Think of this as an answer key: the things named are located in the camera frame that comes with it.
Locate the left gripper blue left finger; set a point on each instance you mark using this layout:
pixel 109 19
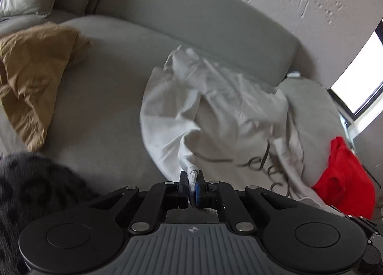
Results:
pixel 161 198

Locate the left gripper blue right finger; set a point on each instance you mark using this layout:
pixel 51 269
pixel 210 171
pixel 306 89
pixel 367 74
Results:
pixel 222 197

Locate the white t-shirt with script print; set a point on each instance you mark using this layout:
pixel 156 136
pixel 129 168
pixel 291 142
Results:
pixel 197 115

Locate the black fuzzy blanket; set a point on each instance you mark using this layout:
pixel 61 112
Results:
pixel 33 186

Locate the red garment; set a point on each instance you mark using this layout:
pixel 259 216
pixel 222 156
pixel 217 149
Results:
pixel 344 184

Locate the small white device on sofa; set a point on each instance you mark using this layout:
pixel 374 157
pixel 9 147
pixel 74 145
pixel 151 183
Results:
pixel 294 74

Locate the grey-green sofa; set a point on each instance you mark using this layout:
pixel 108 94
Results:
pixel 96 128

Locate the tan brown garment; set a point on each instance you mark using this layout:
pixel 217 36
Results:
pixel 33 61

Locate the window with black frame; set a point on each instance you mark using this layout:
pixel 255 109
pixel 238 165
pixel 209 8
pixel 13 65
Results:
pixel 361 83

